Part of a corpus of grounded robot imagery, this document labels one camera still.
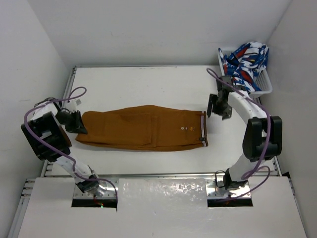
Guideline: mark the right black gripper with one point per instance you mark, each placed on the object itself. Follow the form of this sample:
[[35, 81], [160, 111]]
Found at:
[[211, 98]]

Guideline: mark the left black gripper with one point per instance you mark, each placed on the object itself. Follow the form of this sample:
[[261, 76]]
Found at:
[[78, 126]]

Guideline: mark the brown trousers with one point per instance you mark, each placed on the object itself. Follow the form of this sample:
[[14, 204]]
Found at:
[[145, 128]]

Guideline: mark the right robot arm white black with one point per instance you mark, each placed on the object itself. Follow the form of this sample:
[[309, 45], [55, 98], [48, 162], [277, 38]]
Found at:
[[263, 135]]

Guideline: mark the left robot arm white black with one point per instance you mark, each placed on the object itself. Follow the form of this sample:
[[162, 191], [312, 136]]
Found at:
[[46, 131]]

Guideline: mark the blue red white patterned garment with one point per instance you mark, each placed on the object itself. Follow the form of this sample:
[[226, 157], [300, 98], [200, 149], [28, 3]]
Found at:
[[244, 64]]

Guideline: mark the white plastic basket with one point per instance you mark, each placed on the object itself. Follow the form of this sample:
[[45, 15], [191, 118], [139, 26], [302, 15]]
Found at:
[[262, 81]]

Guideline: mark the white front cover panel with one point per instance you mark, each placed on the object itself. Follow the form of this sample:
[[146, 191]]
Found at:
[[161, 208]]

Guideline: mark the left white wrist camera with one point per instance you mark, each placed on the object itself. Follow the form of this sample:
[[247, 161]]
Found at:
[[72, 105]]

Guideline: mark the left silver arm base plate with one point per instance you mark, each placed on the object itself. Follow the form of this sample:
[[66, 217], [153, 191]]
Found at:
[[106, 189]]

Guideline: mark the right silver arm base plate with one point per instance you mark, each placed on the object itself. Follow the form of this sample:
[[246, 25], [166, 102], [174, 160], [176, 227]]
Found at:
[[218, 192]]

